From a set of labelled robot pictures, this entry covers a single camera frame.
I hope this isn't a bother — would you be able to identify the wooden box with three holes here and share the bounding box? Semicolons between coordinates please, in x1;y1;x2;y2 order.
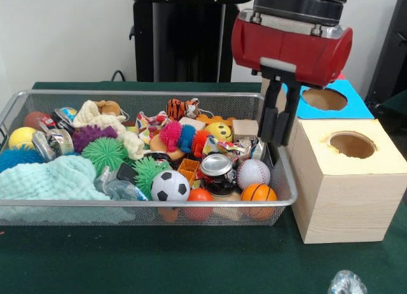
260;71;407;244

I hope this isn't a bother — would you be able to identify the silver soda can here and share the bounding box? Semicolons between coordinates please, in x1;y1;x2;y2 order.
200;153;235;193

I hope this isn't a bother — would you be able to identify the orange tiger plush toy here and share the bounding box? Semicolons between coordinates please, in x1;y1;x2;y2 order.
167;97;201;120

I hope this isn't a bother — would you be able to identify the blue spiky ball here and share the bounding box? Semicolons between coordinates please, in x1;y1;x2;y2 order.
0;149;45;174

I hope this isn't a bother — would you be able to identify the green spiky ball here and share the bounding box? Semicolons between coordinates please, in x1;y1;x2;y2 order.
132;156;172;199
81;137;130;176

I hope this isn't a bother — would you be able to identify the red rubber ball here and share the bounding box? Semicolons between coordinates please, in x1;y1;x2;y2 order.
187;188;214;202

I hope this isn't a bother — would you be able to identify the bottle with blue label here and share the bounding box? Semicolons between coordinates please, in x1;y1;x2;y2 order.
329;270;368;294

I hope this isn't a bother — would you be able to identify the orange basketball toy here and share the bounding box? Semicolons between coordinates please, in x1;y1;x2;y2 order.
240;183;278;202

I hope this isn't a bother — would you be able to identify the mint green cloth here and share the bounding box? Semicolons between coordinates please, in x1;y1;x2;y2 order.
0;155;112;201

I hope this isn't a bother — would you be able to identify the silver mesh bin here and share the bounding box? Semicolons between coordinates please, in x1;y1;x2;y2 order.
0;89;300;227

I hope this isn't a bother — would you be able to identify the white baseball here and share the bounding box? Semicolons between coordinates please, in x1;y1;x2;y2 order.
236;158;272;190

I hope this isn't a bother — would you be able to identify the plain yellow ball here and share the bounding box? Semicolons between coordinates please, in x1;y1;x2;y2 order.
8;127;38;150

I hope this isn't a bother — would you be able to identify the black flat panel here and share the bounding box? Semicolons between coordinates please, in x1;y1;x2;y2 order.
364;0;407;107

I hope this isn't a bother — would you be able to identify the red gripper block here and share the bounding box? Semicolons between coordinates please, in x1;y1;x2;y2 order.
231;9;354;148

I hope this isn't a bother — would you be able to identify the black and white soccer ball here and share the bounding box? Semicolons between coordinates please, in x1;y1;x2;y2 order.
150;169;191;202

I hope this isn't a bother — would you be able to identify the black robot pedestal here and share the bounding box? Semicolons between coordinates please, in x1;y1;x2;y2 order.
122;0;257;83

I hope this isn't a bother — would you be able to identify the yellow smiley face ball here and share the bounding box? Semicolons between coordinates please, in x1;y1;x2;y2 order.
205;122;235;144

